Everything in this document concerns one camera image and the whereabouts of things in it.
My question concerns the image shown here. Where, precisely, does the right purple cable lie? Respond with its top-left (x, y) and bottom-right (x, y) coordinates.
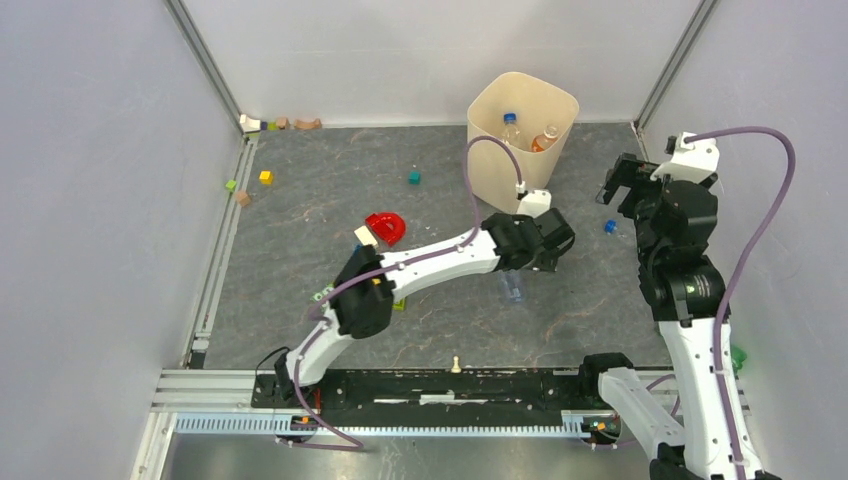
top-left (645, 125), bottom-right (796, 480)

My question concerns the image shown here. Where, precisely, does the beige plastic bin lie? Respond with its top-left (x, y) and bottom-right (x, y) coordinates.
top-left (467, 72), bottom-right (580, 213)

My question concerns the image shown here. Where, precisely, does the white arch block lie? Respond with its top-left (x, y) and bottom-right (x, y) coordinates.
top-left (239, 114), bottom-right (262, 134)

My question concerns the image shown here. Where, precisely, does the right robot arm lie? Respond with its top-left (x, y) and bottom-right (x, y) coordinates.
top-left (577, 153), bottom-right (774, 479)

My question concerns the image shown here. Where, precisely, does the wooden cube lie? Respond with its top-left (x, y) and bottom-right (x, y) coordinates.
top-left (234, 190), bottom-right (252, 207)

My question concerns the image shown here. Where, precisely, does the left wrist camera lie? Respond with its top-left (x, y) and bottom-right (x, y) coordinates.
top-left (516, 189), bottom-right (552, 218)

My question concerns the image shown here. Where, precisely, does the green face brick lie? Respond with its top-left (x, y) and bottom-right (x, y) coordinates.
top-left (311, 284), bottom-right (335, 304)

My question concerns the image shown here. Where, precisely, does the clear long plastic bottle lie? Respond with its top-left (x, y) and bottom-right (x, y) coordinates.
top-left (501, 112), bottom-right (523, 148)

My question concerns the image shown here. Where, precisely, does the purple cable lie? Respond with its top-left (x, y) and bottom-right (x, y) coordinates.
top-left (274, 135), bottom-right (528, 453)
top-left (645, 125), bottom-right (796, 480)

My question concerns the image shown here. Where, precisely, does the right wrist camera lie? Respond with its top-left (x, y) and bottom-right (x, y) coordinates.
top-left (650, 132), bottom-right (720, 184)

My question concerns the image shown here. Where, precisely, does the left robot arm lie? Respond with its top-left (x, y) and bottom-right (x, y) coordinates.
top-left (274, 208), bottom-right (576, 408)

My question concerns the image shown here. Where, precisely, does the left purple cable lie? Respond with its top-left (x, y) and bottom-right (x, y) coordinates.
top-left (274, 135), bottom-right (528, 453)

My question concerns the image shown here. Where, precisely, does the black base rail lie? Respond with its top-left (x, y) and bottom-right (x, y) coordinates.
top-left (251, 368), bottom-right (644, 429)

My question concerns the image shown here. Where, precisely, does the wooden arch block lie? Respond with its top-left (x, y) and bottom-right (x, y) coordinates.
top-left (292, 118), bottom-right (323, 130)

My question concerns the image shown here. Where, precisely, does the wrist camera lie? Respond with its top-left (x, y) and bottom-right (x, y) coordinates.
top-left (650, 132), bottom-right (720, 184)
top-left (516, 189), bottom-right (552, 218)

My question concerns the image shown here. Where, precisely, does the green plastic bottle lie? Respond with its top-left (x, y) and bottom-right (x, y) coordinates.
top-left (730, 344), bottom-right (748, 375)

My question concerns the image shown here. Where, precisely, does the clear bottle purple label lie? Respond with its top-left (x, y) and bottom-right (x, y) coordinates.
top-left (498, 270), bottom-right (526, 304)

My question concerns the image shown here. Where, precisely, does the yellow cube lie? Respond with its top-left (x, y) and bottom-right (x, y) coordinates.
top-left (259, 170), bottom-right (273, 185)

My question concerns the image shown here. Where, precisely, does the red horseshoe toy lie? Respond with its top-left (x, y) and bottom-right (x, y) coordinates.
top-left (365, 212), bottom-right (406, 247)

